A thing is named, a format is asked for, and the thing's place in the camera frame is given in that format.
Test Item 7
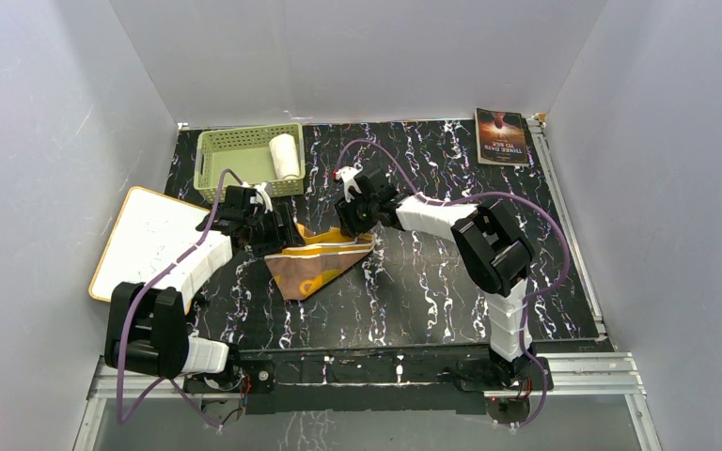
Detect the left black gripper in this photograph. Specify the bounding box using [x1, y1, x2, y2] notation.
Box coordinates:
[244, 205, 304, 257]

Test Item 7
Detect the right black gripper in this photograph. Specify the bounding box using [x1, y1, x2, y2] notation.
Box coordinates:
[336, 188, 379, 238]

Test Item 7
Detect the yellow brown cloth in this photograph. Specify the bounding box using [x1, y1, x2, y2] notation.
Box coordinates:
[264, 224, 375, 302]

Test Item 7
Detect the white towel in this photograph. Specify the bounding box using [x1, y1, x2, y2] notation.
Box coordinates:
[269, 133, 300, 179]

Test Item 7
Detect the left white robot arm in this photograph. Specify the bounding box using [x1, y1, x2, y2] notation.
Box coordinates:
[89, 185, 305, 391]

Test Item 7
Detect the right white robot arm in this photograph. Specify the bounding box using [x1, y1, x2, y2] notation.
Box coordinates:
[334, 166, 535, 389]

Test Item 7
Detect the green plastic basket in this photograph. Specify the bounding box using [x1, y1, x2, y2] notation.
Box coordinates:
[194, 123, 306, 203]

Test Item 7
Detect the book with dark cover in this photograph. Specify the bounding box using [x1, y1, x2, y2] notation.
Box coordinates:
[475, 108, 529, 166]

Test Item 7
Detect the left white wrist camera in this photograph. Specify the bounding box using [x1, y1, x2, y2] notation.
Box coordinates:
[242, 182, 274, 213]

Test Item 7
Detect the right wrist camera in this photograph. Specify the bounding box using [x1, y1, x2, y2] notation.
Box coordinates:
[335, 166, 363, 203]

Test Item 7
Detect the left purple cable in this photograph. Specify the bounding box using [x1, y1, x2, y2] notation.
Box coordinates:
[115, 167, 247, 430]

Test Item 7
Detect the whiteboard with yellow frame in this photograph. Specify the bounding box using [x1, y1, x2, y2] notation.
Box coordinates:
[88, 186, 208, 303]

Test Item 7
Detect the aluminium frame rail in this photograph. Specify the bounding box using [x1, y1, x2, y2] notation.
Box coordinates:
[87, 351, 648, 400]

